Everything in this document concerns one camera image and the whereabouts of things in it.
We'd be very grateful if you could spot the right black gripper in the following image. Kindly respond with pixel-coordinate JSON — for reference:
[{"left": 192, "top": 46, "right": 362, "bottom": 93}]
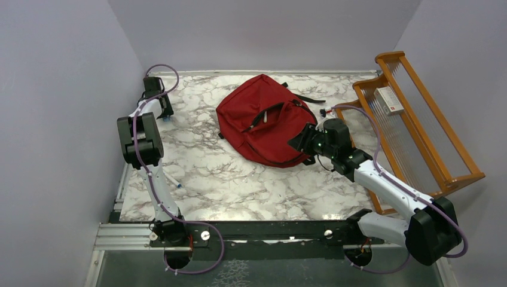
[{"left": 287, "top": 122, "right": 337, "bottom": 159}]

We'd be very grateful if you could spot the red backpack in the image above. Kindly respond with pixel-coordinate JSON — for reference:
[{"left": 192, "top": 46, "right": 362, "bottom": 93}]
[{"left": 216, "top": 74, "right": 322, "bottom": 168}]

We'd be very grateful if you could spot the blue capped pen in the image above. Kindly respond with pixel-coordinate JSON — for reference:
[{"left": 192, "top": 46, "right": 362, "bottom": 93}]
[{"left": 166, "top": 175, "right": 182, "bottom": 188}]

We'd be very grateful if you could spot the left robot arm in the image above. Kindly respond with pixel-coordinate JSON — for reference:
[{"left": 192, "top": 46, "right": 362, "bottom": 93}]
[{"left": 117, "top": 76, "right": 188, "bottom": 246}]

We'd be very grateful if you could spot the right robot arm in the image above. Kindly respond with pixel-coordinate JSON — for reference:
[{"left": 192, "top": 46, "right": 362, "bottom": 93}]
[{"left": 288, "top": 118, "right": 469, "bottom": 265}]

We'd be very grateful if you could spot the white red small box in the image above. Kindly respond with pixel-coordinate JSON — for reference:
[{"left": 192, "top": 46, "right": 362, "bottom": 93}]
[{"left": 374, "top": 86, "right": 404, "bottom": 116}]

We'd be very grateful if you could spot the orange wooden rack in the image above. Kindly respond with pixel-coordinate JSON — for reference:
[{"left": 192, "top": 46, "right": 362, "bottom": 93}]
[{"left": 334, "top": 51, "right": 485, "bottom": 197}]

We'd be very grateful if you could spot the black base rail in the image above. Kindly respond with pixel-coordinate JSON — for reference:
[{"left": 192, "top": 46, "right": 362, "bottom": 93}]
[{"left": 99, "top": 219, "right": 385, "bottom": 262}]

